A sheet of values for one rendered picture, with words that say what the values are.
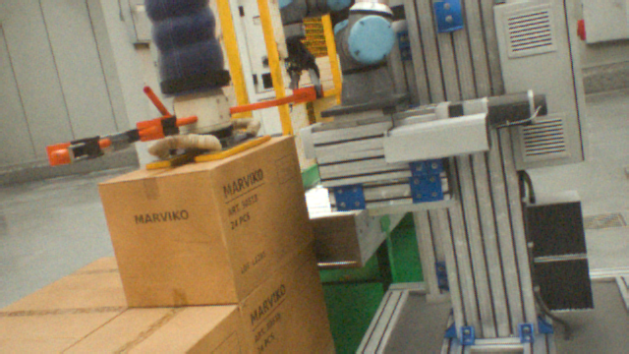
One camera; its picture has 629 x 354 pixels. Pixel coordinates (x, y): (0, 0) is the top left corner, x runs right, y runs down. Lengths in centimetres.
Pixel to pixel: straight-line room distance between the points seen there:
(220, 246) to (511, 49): 98
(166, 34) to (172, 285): 76
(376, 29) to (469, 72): 39
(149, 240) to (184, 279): 16
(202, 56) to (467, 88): 81
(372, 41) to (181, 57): 66
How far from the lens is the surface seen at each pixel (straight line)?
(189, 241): 187
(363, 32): 164
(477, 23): 192
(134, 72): 357
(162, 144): 200
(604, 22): 1091
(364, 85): 178
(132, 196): 194
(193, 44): 204
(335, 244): 242
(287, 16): 223
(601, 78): 1106
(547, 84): 188
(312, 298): 233
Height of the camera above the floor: 115
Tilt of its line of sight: 9 degrees down
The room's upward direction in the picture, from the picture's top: 11 degrees counter-clockwise
